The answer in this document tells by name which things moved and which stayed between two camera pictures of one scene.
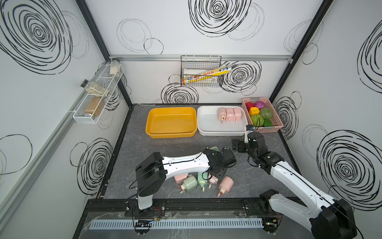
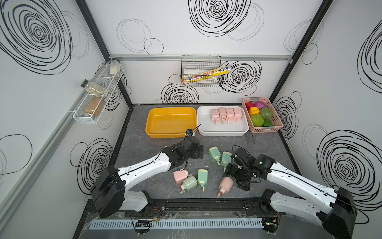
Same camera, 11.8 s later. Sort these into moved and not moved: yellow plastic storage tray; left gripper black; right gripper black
Moved: left gripper black; right gripper black
Not moved: yellow plastic storage tray
